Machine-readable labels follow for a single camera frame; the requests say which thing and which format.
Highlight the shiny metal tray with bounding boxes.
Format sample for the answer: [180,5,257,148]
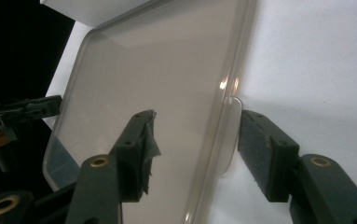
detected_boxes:
[42,0,259,224]

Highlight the white table cover sheet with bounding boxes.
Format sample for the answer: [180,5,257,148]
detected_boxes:
[44,0,357,224]

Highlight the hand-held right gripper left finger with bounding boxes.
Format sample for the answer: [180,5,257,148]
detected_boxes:
[108,109,162,203]

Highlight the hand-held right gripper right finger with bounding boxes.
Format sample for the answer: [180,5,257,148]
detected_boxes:
[237,109,301,203]

